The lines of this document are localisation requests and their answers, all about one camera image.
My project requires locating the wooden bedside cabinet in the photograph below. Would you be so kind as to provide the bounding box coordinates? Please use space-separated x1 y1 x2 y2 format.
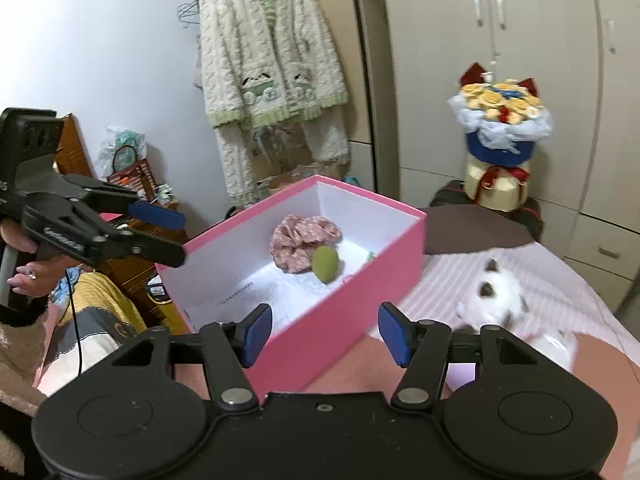
55 114 188 325

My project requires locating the pink floral scrunchie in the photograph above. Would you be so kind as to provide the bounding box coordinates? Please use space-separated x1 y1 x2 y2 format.
269 214 342 274

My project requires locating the green egg sponge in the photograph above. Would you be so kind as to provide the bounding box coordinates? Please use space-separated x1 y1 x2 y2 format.
311 246 341 284

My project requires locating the flower bouquet blue wrap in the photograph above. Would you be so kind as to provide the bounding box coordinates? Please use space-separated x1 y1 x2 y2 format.
448 63 553 212

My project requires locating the white mesh bath pouf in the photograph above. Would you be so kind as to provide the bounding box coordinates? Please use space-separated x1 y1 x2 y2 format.
526 330 578 372

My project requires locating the cream knitted cardigan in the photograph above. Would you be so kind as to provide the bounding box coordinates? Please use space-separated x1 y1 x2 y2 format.
198 0 350 207

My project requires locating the white panda plush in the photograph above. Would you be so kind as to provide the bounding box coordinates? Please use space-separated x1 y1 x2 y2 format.
456 258 529 334

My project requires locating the person's left hand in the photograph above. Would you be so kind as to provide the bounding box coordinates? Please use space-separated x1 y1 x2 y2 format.
1 220 60 298

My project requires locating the white plastic bag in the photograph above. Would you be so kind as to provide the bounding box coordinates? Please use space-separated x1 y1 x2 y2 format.
93 125 148 180

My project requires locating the pink cardboard box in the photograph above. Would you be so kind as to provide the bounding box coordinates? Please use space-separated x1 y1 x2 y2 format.
157 176 426 396

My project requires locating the striped pink bed cover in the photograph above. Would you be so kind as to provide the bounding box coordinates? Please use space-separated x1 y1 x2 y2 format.
299 204 634 480

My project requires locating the grey wardrobe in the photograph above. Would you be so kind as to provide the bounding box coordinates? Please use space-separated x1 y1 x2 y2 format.
356 0 639 311

